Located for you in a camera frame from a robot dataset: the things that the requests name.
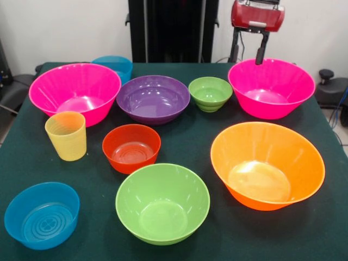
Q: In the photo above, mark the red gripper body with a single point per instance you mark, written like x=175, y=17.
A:
x=255, y=16

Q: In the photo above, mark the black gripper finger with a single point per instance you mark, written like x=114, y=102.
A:
x=260, y=57
x=233, y=53

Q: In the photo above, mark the pink plastic bowl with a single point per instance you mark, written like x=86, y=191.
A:
x=272, y=89
x=76, y=87

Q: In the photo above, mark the small green plastic bowl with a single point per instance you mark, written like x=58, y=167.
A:
x=210, y=93

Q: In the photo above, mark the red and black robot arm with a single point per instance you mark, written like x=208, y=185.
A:
x=261, y=1

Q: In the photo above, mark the black stand base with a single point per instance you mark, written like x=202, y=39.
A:
x=334, y=92
x=16, y=89

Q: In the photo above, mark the purple plastic bowl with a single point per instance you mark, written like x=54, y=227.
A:
x=153, y=98

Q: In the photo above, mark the dark green table cloth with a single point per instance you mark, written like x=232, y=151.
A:
x=185, y=141

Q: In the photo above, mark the orange plastic bowl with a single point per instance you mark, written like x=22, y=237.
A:
x=266, y=163

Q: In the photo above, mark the blue plastic bowl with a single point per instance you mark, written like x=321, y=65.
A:
x=40, y=217
x=117, y=65

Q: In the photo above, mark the red plastic bowl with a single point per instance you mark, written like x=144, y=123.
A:
x=131, y=152

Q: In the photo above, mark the large green plastic bowl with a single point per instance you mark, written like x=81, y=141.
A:
x=163, y=201

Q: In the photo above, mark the yellow plastic cup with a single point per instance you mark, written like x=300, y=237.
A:
x=68, y=141

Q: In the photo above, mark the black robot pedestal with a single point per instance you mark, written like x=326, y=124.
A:
x=174, y=32

